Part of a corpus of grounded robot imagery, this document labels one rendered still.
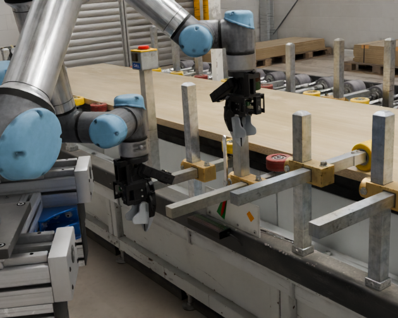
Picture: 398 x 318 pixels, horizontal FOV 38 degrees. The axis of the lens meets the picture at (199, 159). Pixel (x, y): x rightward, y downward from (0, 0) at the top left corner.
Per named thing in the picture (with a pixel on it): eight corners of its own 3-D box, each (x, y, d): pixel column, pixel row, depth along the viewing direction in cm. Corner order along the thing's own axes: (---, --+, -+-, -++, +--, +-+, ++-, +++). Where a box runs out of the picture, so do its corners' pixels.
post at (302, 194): (303, 281, 162) (301, 113, 148) (294, 276, 164) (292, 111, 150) (311, 276, 164) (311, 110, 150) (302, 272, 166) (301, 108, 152)
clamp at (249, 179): (256, 199, 169) (255, 183, 168) (226, 188, 180) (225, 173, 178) (270, 194, 172) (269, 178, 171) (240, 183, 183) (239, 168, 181)
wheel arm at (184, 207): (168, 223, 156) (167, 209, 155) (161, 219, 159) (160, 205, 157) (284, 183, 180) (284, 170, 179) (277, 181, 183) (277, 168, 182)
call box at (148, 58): (142, 72, 203) (140, 50, 201) (132, 71, 209) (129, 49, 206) (158, 70, 207) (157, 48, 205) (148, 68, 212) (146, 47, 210)
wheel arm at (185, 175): (134, 199, 178) (132, 186, 177) (128, 196, 180) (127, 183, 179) (241, 166, 202) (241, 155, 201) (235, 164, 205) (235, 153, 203)
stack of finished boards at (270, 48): (325, 47, 1046) (325, 38, 1041) (223, 65, 907) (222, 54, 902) (294, 45, 1104) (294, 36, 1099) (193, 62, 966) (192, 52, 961)
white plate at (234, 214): (259, 238, 172) (258, 207, 169) (205, 214, 192) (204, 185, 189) (260, 237, 172) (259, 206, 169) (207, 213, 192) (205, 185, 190)
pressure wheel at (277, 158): (279, 197, 177) (278, 161, 173) (261, 190, 183) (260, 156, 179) (297, 190, 181) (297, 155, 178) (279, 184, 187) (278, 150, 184)
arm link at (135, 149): (137, 133, 151) (154, 139, 144) (139, 150, 152) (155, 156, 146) (112, 139, 146) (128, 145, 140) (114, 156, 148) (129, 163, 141)
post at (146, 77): (153, 189, 218) (143, 70, 205) (146, 187, 222) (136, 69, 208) (163, 187, 220) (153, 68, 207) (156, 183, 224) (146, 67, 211)
